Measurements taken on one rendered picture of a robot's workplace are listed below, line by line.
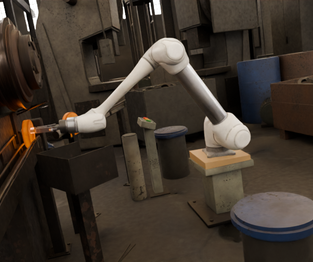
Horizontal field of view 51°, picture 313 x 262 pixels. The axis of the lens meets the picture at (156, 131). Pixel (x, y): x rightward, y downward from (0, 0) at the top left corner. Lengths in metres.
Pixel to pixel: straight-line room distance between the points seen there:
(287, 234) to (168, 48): 0.99
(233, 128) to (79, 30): 3.08
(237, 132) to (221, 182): 0.42
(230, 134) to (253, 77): 2.92
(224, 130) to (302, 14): 4.42
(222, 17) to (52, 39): 2.35
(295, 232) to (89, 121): 1.14
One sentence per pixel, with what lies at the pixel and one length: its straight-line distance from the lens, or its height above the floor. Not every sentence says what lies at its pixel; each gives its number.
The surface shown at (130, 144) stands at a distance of 2.48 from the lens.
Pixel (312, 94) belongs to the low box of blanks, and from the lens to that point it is 3.42.
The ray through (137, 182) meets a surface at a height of 0.15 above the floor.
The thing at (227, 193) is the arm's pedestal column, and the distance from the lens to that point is 2.17.
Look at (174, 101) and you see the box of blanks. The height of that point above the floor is 0.55.
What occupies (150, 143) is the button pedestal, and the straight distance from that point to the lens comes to 2.55.
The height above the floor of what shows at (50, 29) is 1.67.
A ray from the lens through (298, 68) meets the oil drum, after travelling 4.94.
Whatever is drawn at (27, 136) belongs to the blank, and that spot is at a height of 0.74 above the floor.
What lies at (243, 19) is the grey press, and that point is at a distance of 5.24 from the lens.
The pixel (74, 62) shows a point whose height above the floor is 1.22.
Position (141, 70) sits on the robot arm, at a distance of 1.85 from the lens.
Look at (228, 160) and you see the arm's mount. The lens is 2.05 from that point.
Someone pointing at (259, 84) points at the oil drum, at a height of 0.54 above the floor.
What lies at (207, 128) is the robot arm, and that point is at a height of 0.58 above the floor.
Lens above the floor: 0.99
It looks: 11 degrees down
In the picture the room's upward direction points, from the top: 9 degrees counter-clockwise
